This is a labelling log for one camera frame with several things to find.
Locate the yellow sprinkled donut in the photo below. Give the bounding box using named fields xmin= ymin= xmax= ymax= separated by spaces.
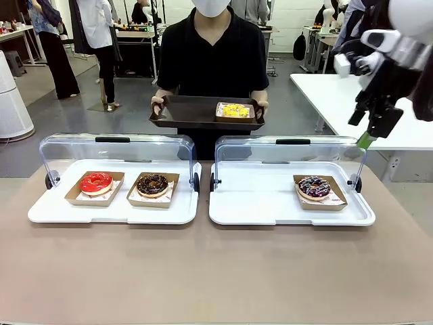
xmin=221 ymin=104 xmax=250 ymax=118

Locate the white air purifier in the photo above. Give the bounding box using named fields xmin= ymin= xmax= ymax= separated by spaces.
xmin=0 ymin=50 xmax=36 ymax=139

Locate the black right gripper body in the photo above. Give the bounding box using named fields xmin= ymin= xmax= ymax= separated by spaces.
xmin=355 ymin=64 xmax=422 ymax=109

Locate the white face mask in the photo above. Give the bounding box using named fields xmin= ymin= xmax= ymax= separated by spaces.
xmin=196 ymin=0 xmax=233 ymax=18

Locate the bystander in light blue shirt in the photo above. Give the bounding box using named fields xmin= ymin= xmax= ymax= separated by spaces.
xmin=333 ymin=0 xmax=368 ymax=55

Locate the person's left hand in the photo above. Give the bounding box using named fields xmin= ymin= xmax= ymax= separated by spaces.
xmin=252 ymin=97 xmax=270 ymax=119

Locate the chocolate donut with white drizzle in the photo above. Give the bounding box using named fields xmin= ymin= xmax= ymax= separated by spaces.
xmin=296 ymin=175 xmax=332 ymax=201

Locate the dark brown serving tray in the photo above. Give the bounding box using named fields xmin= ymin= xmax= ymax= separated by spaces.
xmin=148 ymin=94 xmax=267 ymax=131

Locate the grey stool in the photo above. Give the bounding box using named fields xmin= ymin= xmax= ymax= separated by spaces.
xmin=3 ymin=50 xmax=27 ymax=78

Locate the white side table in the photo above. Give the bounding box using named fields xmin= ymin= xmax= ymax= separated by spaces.
xmin=290 ymin=72 xmax=433 ymax=152

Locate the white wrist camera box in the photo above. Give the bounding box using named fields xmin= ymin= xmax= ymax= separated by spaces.
xmin=334 ymin=53 xmax=351 ymax=78

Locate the black backpack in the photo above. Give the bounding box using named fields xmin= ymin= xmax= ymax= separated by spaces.
xmin=292 ymin=32 xmax=307 ymax=62

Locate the bystander in blue top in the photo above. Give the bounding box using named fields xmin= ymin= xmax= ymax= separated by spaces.
xmin=26 ymin=0 xmax=81 ymax=100

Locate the person torso in black shirt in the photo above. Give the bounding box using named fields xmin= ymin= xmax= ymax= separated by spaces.
xmin=156 ymin=6 xmax=271 ymax=160

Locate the desk with coloured items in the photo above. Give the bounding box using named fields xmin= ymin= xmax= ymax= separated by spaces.
xmin=114 ymin=22 xmax=160 ymax=81

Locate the bystander in white shirt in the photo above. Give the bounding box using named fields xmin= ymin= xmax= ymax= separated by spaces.
xmin=69 ymin=0 xmax=121 ymax=111

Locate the white display case base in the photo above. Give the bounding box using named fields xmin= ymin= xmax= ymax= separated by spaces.
xmin=27 ymin=158 xmax=203 ymax=225
xmin=208 ymin=160 xmax=377 ymax=227

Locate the white workbench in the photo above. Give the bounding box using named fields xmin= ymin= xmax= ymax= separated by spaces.
xmin=0 ymin=25 xmax=47 ymax=67

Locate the chocolate sprinkled donut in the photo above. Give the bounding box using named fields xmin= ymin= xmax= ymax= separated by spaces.
xmin=136 ymin=173 xmax=169 ymax=198

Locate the brown cardboard donut tray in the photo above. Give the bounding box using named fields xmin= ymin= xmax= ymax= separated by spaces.
xmin=126 ymin=171 xmax=180 ymax=209
xmin=292 ymin=174 xmax=348 ymax=212
xmin=64 ymin=171 xmax=125 ymax=207

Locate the red glazed donut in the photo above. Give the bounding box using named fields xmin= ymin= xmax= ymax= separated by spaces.
xmin=79 ymin=171 xmax=114 ymax=197

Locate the clear display case lid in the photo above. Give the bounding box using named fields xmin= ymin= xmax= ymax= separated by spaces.
xmin=39 ymin=133 xmax=198 ymax=190
xmin=214 ymin=135 xmax=367 ymax=190

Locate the bystander in dark clothes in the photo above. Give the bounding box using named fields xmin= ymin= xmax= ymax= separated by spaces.
xmin=131 ymin=0 xmax=153 ymax=25

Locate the black lid handle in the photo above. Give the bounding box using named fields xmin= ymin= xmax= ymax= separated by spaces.
xmin=95 ymin=136 xmax=131 ymax=144
xmin=275 ymin=138 xmax=311 ymax=146

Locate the person's right hand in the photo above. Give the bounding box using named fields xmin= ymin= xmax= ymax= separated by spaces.
xmin=151 ymin=95 xmax=167 ymax=118

